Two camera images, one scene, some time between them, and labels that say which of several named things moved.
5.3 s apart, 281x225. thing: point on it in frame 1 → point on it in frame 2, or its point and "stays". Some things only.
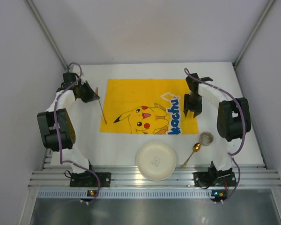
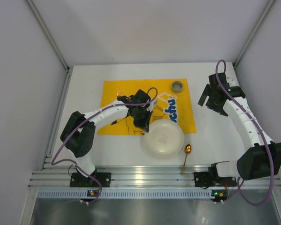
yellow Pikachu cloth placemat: x=147 y=106 stays
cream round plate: x=156 y=161 → x=164 y=138
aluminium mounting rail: x=47 y=176 stays
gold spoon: x=196 y=147 → x=187 y=150
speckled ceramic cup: x=206 y=138 → x=177 y=86
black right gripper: x=192 y=105 → x=210 y=103
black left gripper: x=86 y=91 → x=142 y=119
